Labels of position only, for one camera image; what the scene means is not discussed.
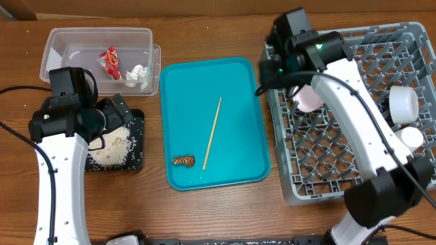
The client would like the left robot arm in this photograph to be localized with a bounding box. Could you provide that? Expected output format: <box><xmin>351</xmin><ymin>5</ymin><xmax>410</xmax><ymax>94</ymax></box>
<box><xmin>29</xmin><ymin>67</ymin><xmax>134</xmax><ymax>244</ymax></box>

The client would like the large white plate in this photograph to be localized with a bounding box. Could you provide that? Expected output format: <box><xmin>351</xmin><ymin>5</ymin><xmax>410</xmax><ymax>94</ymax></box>
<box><xmin>292</xmin><ymin>85</ymin><xmax>324</xmax><ymax>112</ymax></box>

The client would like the white cup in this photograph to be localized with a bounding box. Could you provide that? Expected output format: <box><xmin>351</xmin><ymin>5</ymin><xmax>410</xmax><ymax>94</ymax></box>
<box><xmin>394</xmin><ymin>127</ymin><xmax>424</xmax><ymax>152</ymax></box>

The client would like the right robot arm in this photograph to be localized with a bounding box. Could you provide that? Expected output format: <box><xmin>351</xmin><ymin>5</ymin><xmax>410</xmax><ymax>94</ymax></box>
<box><xmin>255</xmin><ymin>8</ymin><xmax>431</xmax><ymax>244</ymax></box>

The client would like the wooden chopstick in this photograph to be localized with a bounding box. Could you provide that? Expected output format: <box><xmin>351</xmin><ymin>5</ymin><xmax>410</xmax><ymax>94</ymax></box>
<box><xmin>202</xmin><ymin>97</ymin><xmax>222</xmax><ymax>171</ymax></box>

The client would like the white rice pile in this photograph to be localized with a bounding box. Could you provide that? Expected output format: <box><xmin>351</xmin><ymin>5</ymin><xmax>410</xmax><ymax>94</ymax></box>
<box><xmin>87</xmin><ymin>124</ymin><xmax>144</xmax><ymax>169</ymax></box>

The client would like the black plastic tray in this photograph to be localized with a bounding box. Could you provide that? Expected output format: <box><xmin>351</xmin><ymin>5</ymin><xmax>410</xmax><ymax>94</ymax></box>
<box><xmin>84</xmin><ymin>108</ymin><xmax>145</xmax><ymax>172</ymax></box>

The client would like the white tissue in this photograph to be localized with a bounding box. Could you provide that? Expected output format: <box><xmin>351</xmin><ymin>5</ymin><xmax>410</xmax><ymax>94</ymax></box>
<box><xmin>125</xmin><ymin>65</ymin><xmax>149</xmax><ymax>90</ymax></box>

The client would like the grey dishwasher rack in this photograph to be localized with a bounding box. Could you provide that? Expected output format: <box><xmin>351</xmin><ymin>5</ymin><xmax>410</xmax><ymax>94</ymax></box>
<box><xmin>266</xmin><ymin>22</ymin><xmax>435</xmax><ymax>206</ymax></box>

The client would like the teal serving tray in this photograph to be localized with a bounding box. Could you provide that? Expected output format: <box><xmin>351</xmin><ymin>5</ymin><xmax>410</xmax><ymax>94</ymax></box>
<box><xmin>160</xmin><ymin>57</ymin><xmax>270</xmax><ymax>191</ymax></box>

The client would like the clear plastic bin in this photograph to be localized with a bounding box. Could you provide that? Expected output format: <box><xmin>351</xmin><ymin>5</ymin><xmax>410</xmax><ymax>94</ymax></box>
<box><xmin>40</xmin><ymin>27</ymin><xmax>161</xmax><ymax>96</ymax></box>

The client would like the grey rimmed bowl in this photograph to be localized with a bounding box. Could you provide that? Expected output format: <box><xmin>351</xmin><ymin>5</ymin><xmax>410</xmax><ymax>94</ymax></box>
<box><xmin>389</xmin><ymin>86</ymin><xmax>419</xmax><ymax>124</ymax></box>

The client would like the red snack wrapper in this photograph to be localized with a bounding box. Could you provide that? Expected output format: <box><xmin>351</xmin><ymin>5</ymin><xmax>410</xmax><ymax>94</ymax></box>
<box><xmin>98</xmin><ymin>46</ymin><xmax>122</xmax><ymax>80</ymax></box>

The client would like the brown dried mushroom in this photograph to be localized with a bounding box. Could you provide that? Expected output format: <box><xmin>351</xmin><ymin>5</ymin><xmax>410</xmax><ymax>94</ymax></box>
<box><xmin>172</xmin><ymin>155</ymin><xmax>195</xmax><ymax>168</ymax></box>

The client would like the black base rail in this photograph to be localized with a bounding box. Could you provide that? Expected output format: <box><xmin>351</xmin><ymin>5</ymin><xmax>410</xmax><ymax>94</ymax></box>
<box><xmin>91</xmin><ymin>230</ymin><xmax>324</xmax><ymax>245</ymax></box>

